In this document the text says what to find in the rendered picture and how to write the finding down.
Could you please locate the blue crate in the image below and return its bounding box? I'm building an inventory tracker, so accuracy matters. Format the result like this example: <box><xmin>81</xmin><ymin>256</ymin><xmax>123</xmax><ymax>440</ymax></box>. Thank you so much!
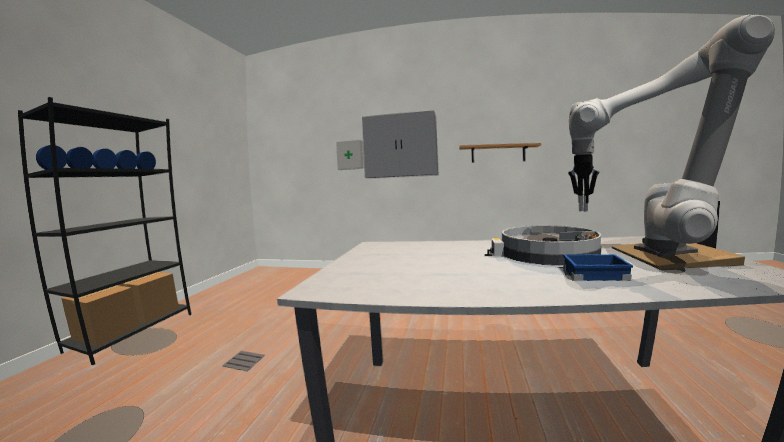
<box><xmin>563</xmin><ymin>254</ymin><xmax>632</xmax><ymax>281</ymax></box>

